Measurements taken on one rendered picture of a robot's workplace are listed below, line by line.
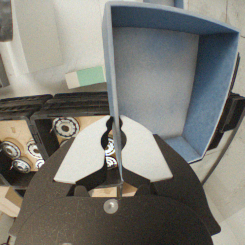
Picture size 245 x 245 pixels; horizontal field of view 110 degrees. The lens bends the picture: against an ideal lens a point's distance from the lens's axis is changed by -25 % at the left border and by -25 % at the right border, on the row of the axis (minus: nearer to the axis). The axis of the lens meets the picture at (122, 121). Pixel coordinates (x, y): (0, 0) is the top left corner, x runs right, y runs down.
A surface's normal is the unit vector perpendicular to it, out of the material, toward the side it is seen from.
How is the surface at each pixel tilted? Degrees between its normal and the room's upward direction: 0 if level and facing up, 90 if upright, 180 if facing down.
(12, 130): 0
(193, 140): 89
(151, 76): 1
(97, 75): 0
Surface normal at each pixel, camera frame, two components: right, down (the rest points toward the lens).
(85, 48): 0.18, 0.50
